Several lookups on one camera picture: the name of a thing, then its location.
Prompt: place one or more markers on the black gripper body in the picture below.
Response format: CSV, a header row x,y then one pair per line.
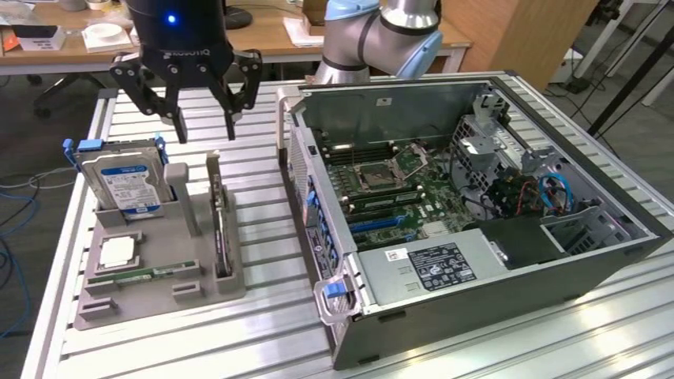
x,y
179,35

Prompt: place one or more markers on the graphics card with metal bracket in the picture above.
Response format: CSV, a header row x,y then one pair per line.
x,y
221,229

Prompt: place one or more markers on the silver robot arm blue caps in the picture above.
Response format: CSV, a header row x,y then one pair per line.
x,y
358,39

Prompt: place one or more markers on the black lamp base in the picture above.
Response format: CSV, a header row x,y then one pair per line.
x,y
239,17

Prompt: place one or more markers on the wooden desk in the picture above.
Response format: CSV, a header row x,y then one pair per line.
x,y
274,39

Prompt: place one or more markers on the white box on desk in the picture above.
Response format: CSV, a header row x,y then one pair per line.
x,y
106,37

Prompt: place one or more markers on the white paper stack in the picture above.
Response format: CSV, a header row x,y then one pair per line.
x,y
301,33

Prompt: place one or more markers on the black office chair base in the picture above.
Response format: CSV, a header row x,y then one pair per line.
x,y
52,91

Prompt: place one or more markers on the grey cup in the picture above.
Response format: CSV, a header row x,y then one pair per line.
x,y
72,4

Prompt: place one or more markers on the hard disk in blue carrier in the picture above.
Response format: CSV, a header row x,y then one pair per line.
x,y
126,185

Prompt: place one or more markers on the brown cardboard box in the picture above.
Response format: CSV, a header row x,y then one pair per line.
x,y
313,12

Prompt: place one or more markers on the white box black lid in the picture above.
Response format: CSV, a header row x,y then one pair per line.
x,y
39,43

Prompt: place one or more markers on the orange box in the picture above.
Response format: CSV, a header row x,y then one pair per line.
x,y
8,43

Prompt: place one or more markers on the CPU socket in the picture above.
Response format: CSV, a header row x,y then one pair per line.
x,y
377,174

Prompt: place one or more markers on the metal socket cover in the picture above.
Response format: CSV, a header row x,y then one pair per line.
x,y
415,156

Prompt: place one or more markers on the installed RAM stick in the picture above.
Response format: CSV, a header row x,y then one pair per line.
x,y
385,204
385,196

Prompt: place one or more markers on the silver CPU chip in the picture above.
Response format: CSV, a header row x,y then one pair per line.
x,y
117,252

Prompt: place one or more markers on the blue expansion slot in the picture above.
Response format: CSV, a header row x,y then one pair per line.
x,y
377,224

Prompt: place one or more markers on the green RAM stick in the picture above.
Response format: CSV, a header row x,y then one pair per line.
x,y
142,273

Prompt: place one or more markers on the grey parts rack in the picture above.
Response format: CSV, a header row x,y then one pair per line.
x,y
179,276

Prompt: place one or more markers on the green motherboard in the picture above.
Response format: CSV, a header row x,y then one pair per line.
x,y
442,205

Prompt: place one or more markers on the silver chipset heat sink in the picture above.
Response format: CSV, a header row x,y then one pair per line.
x,y
436,230

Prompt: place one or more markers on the wooden cabinet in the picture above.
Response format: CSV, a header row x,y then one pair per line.
x,y
526,47

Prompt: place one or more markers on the blue case latch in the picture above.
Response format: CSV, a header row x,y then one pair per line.
x,y
333,291

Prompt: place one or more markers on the grey power supply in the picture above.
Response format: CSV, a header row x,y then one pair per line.
x,y
385,276

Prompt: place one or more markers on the white box red dot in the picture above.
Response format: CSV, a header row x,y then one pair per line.
x,y
566,71

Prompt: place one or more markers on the black floor block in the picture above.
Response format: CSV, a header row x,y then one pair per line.
x,y
580,86

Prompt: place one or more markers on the open black PC case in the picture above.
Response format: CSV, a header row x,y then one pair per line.
x,y
474,316

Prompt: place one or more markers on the grey metal drive cage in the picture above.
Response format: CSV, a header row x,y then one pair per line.
x,y
580,233

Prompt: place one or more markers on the black tripod pole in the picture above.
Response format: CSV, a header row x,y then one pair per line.
x,y
632,81

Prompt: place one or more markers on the white table frame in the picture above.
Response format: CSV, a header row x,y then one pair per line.
x,y
600,39

